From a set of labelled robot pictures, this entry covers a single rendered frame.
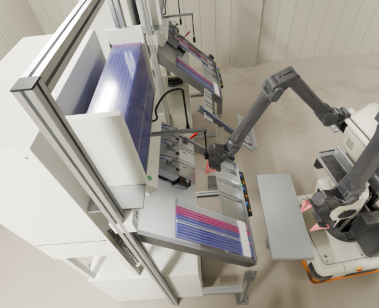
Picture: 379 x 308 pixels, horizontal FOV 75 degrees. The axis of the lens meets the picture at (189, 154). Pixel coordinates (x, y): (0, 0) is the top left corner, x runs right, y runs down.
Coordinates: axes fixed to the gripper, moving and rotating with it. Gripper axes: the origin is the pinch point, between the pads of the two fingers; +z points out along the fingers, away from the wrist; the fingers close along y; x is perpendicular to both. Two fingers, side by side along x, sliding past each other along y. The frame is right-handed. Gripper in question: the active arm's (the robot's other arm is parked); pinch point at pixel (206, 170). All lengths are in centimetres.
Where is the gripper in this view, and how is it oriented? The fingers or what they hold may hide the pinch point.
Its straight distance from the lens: 148.3
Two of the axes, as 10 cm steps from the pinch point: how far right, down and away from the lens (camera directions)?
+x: 8.5, 3.1, 4.2
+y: 0.5, 7.5, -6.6
